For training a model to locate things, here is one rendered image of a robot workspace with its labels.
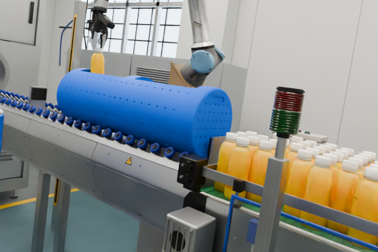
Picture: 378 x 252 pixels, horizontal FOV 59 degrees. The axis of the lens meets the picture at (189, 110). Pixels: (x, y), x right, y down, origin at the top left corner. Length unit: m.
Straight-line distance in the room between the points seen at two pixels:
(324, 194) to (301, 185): 0.08
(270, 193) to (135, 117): 0.74
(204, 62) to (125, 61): 2.09
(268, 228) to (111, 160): 0.87
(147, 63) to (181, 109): 2.24
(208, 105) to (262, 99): 2.91
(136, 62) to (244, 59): 1.43
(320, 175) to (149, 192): 0.69
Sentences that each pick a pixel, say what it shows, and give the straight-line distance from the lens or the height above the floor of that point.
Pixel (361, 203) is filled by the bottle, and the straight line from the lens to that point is 0.94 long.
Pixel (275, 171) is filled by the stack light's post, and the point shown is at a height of 1.07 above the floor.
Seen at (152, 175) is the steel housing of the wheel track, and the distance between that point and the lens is 1.34.
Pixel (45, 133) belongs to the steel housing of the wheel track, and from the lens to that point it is 1.93.
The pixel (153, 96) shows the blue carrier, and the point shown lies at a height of 1.16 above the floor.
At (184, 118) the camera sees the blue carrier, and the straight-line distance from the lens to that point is 1.20.
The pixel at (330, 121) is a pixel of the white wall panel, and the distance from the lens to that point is 3.92.
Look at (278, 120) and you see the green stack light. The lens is 0.75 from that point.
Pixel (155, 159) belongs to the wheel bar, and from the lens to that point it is 1.34.
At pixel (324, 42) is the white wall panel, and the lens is 4.00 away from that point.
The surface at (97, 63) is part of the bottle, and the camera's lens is 1.79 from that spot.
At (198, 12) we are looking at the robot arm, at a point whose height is 1.57.
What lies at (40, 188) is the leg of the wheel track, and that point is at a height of 0.54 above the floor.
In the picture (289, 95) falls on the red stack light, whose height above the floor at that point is 1.24.
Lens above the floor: 1.24
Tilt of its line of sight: 5 degrees down
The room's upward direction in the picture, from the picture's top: 8 degrees clockwise
